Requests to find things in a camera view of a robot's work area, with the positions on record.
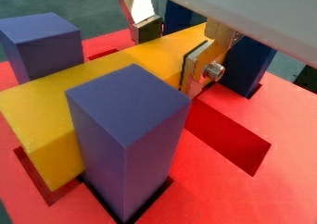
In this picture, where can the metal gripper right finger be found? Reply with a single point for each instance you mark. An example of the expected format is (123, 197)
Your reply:
(202, 66)

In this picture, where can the right dark blue post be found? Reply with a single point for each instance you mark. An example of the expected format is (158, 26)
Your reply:
(42, 44)

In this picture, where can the purple rear post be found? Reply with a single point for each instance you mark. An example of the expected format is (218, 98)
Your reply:
(246, 61)

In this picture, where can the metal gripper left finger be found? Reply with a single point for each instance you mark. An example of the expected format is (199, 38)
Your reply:
(145, 22)

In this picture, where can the left dark blue post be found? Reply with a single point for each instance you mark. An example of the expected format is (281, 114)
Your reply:
(129, 116)

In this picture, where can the dark blue post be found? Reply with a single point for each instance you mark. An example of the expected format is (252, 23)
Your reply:
(129, 116)
(42, 44)

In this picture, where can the long yellow block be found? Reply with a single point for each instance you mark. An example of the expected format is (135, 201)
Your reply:
(35, 106)

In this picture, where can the red slotted board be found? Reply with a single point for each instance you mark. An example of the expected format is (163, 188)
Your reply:
(244, 168)

